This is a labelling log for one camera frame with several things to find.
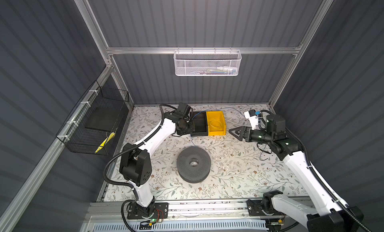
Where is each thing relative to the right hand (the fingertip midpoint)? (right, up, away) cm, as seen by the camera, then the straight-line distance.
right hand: (233, 133), depth 71 cm
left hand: (-20, +1, +16) cm, 26 cm away
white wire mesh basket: (-9, +49, +40) cm, 64 cm away
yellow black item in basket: (-60, -2, +1) cm, 60 cm away
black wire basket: (-71, -2, -4) cm, 71 cm away
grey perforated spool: (-21, -23, +8) cm, 32 cm away
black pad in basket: (-63, +7, +2) cm, 64 cm away
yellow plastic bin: (-3, +3, +36) cm, 36 cm away
